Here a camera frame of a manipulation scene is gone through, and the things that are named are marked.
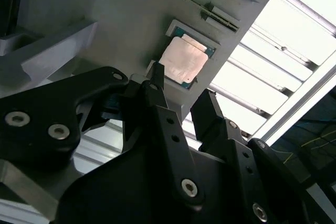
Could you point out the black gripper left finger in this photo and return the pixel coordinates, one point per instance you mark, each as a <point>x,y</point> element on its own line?
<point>34,142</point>

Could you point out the CPU with silver top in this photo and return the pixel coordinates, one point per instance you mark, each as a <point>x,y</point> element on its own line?
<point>181,58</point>

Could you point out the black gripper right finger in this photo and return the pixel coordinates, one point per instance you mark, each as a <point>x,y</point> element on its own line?
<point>210,119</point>

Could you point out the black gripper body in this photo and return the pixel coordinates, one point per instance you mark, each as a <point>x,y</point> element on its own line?
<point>118,195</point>

